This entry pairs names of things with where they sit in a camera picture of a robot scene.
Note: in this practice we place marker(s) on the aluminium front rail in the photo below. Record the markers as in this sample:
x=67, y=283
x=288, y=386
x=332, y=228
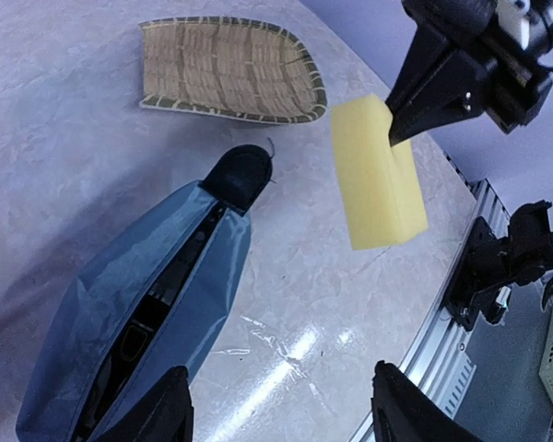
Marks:
x=436, y=361

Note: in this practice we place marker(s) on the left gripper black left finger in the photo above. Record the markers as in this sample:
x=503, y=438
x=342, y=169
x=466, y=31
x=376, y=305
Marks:
x=153, y=404

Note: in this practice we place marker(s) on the yellow sponge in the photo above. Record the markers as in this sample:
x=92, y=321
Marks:
x=379, y=184

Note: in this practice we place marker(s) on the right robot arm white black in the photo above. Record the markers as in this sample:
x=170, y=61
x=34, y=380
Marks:
x=472, y=57

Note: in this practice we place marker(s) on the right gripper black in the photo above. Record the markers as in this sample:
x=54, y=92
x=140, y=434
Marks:
x=461, y=64

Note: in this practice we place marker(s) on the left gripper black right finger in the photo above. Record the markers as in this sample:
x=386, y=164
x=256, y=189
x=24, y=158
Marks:
x=401, y=412

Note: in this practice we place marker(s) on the grey zipper pouch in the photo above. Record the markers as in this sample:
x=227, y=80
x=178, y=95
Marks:
x=106, y=291

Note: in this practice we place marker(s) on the woven bamboo tray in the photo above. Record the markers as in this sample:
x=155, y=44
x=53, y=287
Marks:
x=230, y=67

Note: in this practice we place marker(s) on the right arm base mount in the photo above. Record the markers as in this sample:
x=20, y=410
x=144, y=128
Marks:
x=489, y=263

